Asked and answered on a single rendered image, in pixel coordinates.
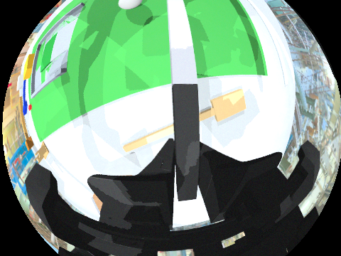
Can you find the green putting mat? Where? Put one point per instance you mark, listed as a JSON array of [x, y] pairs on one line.
[[117, 52]]

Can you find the blue putter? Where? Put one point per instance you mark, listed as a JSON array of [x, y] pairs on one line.
[[25, 105]]

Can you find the white golf ball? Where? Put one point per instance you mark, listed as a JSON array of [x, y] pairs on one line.
[[129, 4]]

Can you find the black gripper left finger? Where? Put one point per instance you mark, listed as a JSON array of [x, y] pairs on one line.
[[153, 186]]

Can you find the white box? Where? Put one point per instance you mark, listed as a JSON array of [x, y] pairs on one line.
[[20, 82]]

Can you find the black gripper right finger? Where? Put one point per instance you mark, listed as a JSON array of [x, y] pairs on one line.
[[221, 178]]

